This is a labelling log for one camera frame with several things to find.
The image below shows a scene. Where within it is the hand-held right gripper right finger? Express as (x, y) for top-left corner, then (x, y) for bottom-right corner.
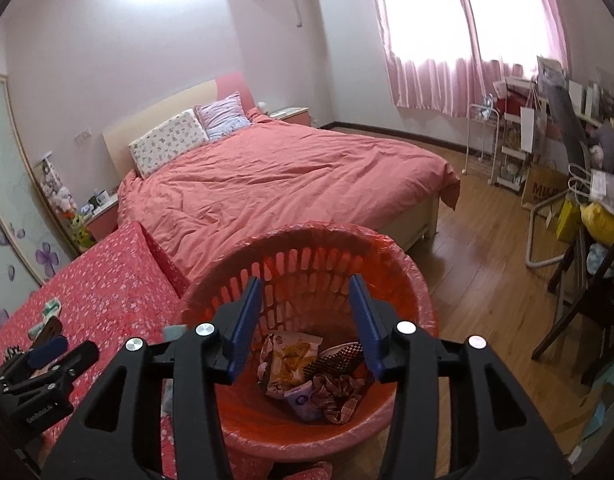
(348, 274), (570, 480)

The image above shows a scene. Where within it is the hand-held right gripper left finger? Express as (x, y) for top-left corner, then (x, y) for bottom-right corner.
(41, 276), (264, 480)

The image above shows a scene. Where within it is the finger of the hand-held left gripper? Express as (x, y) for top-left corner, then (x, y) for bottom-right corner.
(37, 341), (100, 386)
(26, 335), (68, 366)

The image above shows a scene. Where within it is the white green wrapper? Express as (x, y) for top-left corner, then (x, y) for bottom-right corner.
(28, 299), (62, 341)

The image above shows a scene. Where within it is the black checkered packet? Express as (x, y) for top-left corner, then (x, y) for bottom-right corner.
(317, 341), (364, 373)

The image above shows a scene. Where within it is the silver chip bag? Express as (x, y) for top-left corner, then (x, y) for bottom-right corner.
(257, 332), (324, 400)

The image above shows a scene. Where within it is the plaid cloth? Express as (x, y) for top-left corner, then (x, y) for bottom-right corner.
(309, 372), (375, 426)

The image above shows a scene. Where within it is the orange plastic basket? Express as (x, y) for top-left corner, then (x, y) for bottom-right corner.
(179, 222), (440, 466)

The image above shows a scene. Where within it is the red floral tablecloth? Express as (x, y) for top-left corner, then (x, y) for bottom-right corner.
(0, 221), (188, 480)

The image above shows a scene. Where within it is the pink nightstand with mug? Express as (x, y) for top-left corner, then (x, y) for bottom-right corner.
(82, 195), (120, 243)

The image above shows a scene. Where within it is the clear tube of plush toys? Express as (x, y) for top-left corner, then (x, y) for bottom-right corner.
(39, 152), (95, 251)

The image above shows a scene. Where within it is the bed with pink duvet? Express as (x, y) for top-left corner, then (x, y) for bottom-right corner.
(117, 110), (462, 281)

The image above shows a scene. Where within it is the wardrobe with flower doors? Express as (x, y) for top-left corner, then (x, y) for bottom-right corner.
(0, 72), (75, 336)

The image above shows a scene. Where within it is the white floral pillow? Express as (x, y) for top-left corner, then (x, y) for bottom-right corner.
(128, 109), (210, 180)

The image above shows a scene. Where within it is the dark wooden chair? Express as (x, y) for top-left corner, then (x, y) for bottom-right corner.
(530, 230), (614, 386)

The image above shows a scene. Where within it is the pink striped pillow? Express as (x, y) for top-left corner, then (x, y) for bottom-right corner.
(194, 91), (252, 142)

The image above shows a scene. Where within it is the white trolley shelf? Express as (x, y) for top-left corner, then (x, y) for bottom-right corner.
(494, 80), (538, 193)

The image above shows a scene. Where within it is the brown cardboard box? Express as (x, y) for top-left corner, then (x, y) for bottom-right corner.
(521, 162), (570, 211)

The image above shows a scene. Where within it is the beige pink headboard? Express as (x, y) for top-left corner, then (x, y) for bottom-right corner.
(103, 71), (255, 178)

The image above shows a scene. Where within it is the yellow bag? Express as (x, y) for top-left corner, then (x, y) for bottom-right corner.
(554, 197), (614, 261)

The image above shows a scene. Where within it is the white paper bag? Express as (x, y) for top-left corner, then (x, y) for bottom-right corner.
(520, 95), (548, 153)

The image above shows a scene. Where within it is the pink curtain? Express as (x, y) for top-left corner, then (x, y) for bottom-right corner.
(364, 0), (570, 118)

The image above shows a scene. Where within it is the white bed frame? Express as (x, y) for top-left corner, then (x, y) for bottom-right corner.
(402, 195), (440, 253)

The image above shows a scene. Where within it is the white wire rack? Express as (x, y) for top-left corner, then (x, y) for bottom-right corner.
(464, 100), (503, 181)

